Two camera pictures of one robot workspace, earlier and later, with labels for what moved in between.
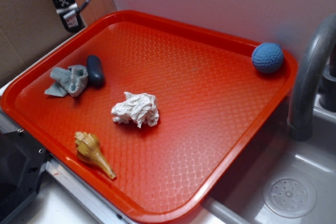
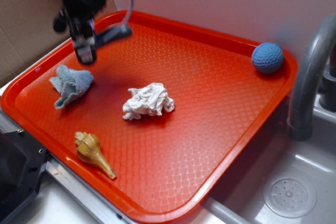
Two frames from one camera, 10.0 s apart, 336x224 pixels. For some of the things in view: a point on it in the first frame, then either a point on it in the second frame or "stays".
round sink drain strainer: x=290 y=196 stays
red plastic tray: x=146 y=117 stays
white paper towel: x=138 y=108 to x=152 y=99
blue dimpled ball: x=268 y=57 stays
